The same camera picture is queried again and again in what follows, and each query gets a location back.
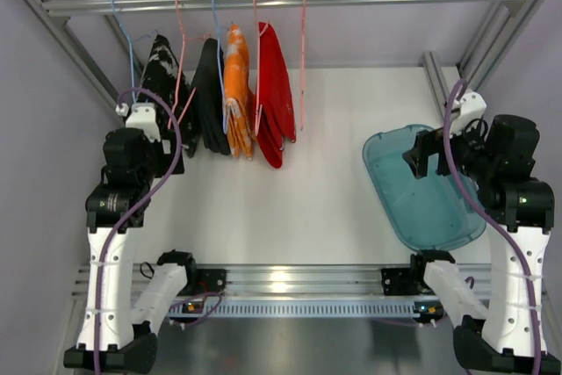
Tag orange white trousers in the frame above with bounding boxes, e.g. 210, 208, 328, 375
224, 25, 254, 160

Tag blue hanger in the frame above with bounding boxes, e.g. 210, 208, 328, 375
110, 0, 158, 88
211, 0, 228, 134

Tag red trousers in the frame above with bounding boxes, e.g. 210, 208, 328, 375
257, 22, 296, 169

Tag pink hanger of red trousers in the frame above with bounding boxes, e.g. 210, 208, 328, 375
252, 0, 263, 137

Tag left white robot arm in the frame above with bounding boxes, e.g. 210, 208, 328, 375
63, 128, 197, 374

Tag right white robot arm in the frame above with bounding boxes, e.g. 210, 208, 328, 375
402, 115, 561, 374

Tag black white patterned trousers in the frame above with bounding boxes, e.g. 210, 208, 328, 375
140, 34, 202, 158

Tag plain black trousers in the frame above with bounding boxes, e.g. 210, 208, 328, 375
190, 38, 231, 156

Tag left pink hanger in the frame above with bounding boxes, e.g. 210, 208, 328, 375
171, 0, 212, 125

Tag empty right pink hanger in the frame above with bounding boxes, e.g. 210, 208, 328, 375
299, 0, 306, 132

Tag teal plastic bin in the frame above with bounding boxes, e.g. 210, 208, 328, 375
363, 125, 486, 251

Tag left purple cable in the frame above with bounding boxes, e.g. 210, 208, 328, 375
91, 88, 184, 375

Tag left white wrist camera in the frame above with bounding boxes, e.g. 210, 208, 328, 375
115, 103, 162, 142

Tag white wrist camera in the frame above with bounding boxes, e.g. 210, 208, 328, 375
450, 91, 486, 131
115, 103, 162, 142

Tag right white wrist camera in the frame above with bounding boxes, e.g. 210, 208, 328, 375
450, 91, 486, 131

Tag slotted grey cable duct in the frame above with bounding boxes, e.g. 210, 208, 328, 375
168, 299, 444, 319

